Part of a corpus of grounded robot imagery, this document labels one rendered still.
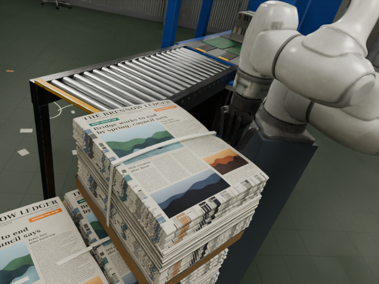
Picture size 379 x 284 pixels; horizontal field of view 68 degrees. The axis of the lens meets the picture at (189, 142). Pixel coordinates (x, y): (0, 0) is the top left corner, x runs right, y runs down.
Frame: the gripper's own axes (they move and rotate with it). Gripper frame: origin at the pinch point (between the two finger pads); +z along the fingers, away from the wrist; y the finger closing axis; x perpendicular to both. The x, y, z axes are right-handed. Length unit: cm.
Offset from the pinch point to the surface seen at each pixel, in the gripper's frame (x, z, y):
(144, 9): 316, 77, -534
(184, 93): 39, 16, -63
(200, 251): -25.6, 3.6, 18.4
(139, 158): -31.2, -9.8, 0.5
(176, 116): -13.2, -10.1, -10.4
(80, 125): -36.7, -9.3, -15.5
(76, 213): -39.7, 13.5, -10.6
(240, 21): 174, -2, -148
